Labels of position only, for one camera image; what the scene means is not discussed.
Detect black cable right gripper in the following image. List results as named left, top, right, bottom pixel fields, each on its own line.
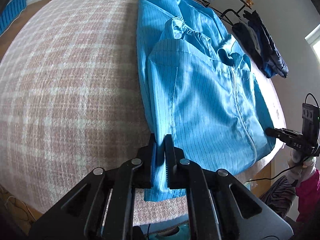
left=246, top=93, right=320, bottom=183

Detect pink plaid bed blanket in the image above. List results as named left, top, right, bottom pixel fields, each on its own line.
left=0, top=0, right=287, bottom=227

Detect blue slatted plastic crate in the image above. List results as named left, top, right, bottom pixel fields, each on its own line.
left=0, top=0, right=27, bottom=35

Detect grey striped trousers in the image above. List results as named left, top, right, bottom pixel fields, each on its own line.
left=259, top=176, right=296, bottom=219

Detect white framed window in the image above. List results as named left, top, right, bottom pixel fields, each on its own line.
left=305, top=24, right=320, bottom=61

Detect stack of dark folded clothes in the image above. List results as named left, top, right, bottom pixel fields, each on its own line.
left=232, top=10, right=289, bottom=79

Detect right hand in white glove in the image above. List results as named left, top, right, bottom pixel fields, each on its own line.
left=285, top=150, right=317, bottom=187

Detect small teddy bear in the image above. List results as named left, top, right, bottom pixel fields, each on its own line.
left=245, top=0, right=253, bottom=7

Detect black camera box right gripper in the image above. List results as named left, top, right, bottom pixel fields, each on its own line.
left=302, top=103, right=319, bottom=146

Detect magenta sleeve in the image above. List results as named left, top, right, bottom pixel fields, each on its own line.
left=296, top=169, right=319, bottom=223

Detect light blue striped garment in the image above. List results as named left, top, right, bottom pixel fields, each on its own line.
left=137, top=0, right=276, bottom=202

